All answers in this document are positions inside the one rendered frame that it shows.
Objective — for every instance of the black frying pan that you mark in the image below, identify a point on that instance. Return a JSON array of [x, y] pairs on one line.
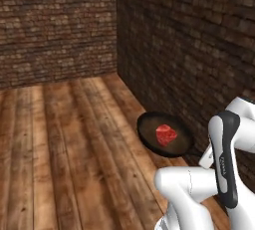
[[149, 131]]

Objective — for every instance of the red raw steak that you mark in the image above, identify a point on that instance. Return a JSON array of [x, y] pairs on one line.
[[165, 135]]

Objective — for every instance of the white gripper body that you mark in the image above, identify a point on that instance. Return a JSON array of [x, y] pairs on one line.
[[206, 157]]

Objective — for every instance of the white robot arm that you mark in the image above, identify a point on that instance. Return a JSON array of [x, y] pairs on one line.
[[196, 184]]

